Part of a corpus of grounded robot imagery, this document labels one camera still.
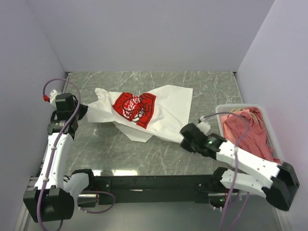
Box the aluminium frame rail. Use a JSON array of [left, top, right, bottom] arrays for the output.
[[14, 145, 48, 231]]

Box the beige garment in basket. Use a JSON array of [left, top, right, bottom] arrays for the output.
[[231, 108, 250, 114]]

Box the white plastic laundry basket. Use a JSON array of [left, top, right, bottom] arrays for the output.
[[215, 103, 282, 164]]

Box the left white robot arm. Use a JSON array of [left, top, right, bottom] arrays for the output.
[[23, 93, 96, 223]]

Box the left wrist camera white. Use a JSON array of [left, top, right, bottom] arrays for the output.
[[43, 89, 62, 106]]

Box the white Coca-Cola t-shirt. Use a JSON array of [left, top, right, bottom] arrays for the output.
[[87, 85, 193, 143]]

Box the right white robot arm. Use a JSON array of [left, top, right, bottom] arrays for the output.
[[180, 123, 300, 211]]

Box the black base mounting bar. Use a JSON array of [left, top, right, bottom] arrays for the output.
[[83, 175, 228, 204]]

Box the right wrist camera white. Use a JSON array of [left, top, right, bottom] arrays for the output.
[[197, 115, 211, 134]]

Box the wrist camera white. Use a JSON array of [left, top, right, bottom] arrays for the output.
[[197, 115, 211, 134], [43, 89, 62, 106]]

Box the pink t-shirt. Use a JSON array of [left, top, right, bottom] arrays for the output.
[[220, 107, 281, 164]]

